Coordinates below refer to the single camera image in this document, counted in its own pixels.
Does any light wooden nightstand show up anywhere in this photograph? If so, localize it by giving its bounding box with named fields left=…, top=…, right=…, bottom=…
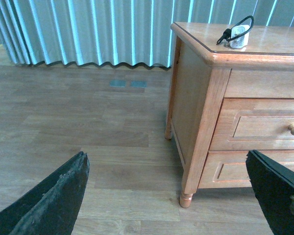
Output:
left=165, top=22, right=294, bottom=208

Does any wooden drawer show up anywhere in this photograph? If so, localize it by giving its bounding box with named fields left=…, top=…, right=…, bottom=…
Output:
left=198, top=150, right=294, bottom=188
left=210, top=98, right=294, bottom=151

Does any pale blue pleated curtain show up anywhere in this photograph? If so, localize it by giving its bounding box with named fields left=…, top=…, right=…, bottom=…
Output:
left=0, top=0, right=294, bottom=67

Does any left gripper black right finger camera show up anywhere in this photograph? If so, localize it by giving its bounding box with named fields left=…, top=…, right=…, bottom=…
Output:
left=245, top=150, right=294, bottom=235

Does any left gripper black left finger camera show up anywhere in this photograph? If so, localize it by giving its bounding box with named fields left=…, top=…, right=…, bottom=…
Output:
left=0, top=151, right=90, bottom=235

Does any white charger adapter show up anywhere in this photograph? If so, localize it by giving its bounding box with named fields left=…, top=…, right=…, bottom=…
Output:
left=230, top=25, right=249, bottom=49

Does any black charger cable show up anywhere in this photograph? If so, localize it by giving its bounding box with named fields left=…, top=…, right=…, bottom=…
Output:
left=216, top=15, right=255, bottom=46

